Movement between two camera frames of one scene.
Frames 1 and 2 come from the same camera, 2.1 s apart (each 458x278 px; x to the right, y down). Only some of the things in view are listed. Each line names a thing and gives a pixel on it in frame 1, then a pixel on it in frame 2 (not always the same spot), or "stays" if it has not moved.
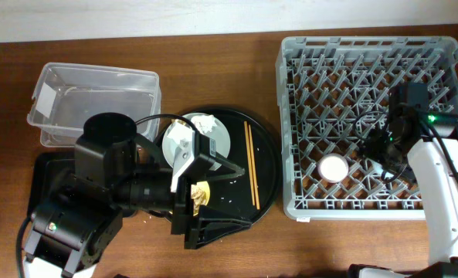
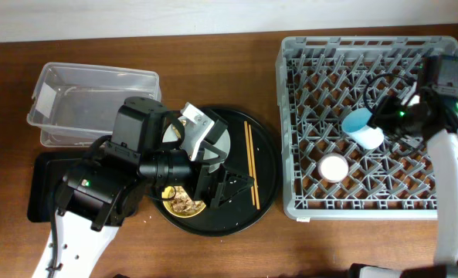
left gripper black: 201,232 → 203,191
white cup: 333,167 stays
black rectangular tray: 47,171 stays
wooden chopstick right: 254,170 stays
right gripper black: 372,141 → 384,109
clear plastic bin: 64,96 stays
